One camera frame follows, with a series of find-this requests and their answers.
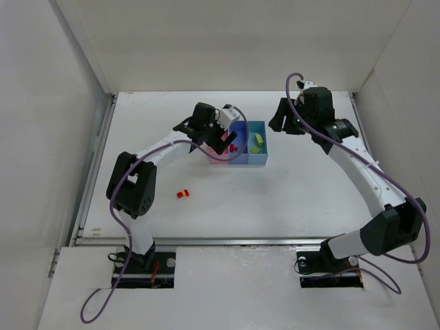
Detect green lego brick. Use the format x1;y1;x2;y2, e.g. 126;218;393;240
254;134;264;145
249;146;261;154

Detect red and orange lego stack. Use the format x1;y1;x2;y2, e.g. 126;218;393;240
176;189;190;199

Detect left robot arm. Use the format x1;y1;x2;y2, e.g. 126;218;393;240
106;102;245;270

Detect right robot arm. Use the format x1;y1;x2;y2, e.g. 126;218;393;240
269;87;426;267

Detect pink plastic bin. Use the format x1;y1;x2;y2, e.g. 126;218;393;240
207;147;230;165

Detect light blue plastic bin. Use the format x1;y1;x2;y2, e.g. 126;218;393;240
247;121;268;166

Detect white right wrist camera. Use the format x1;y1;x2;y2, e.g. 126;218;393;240
296;79;317;93

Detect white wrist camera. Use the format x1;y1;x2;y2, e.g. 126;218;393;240
217;104;241;129
296;79;317;93

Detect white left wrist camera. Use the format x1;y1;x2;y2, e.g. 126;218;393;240
217;104;241;129

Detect aluminium right rail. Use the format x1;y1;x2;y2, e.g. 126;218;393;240
349;92;374;156

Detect aluminium rail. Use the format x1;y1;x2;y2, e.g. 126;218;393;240
349;92;374;156
66;94;118;247
68;236;327;248

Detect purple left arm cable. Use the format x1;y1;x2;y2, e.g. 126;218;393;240
80;104;250;325

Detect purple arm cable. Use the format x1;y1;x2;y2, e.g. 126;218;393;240
80;104;250;325
285;72;432;296

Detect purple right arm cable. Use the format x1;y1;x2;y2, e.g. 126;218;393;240
285;72;432;296

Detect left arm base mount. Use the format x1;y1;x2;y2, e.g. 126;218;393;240
115;251;176;289

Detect aluminium front rail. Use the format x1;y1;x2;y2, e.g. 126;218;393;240
68;236;327;248

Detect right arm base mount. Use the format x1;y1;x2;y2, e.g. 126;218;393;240
294;250;364;289

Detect aluminium left rail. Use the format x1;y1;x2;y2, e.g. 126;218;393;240
66;94;118;247

